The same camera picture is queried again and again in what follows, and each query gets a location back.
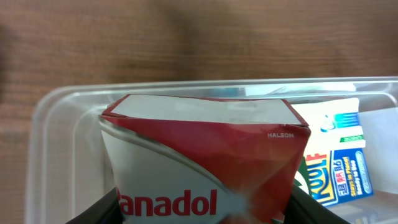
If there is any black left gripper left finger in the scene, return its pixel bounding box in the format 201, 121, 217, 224
67, 187, 122, 224

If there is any blue Cool Fever box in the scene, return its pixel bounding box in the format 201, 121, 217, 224
305, 148, 374, 207

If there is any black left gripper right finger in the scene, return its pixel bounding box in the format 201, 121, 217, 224
284, 185, 349, 224

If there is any red Panadol ActiFast box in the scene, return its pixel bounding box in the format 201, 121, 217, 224
99, 95, 311, 223

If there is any clear plastic container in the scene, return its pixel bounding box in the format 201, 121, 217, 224
25, 77, 397, 223

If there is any dark green ointment box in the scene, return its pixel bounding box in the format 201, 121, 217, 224
294, 157, 312, 196

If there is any white Panadol box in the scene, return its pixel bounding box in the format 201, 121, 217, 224
293, 98, 366, 155

